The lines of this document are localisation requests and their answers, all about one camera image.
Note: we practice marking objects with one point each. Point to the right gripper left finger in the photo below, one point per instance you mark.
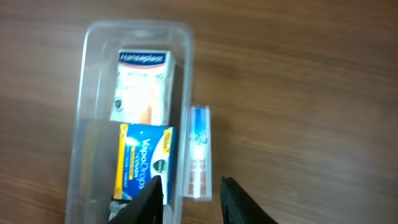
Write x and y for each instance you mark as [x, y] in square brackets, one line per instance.
[146, 208]

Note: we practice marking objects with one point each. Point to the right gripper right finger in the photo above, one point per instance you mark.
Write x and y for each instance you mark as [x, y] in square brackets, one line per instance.
[238, 207]

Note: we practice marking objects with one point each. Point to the green Zam-Buk box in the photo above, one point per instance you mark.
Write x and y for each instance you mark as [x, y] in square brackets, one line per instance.
[115, 206]

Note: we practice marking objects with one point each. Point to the white Panadol box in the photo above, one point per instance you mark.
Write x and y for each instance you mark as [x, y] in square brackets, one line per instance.
[198, 165]

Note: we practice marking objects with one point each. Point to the blue yellow VapoDrops box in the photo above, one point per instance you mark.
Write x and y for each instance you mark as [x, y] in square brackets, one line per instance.
[145, 152]

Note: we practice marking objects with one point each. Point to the Hansaplast plaster box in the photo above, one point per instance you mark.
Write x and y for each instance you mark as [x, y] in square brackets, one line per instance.
[143, 89]

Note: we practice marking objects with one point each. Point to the clear plastic container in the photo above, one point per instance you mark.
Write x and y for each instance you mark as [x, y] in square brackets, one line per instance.
[95, 138]

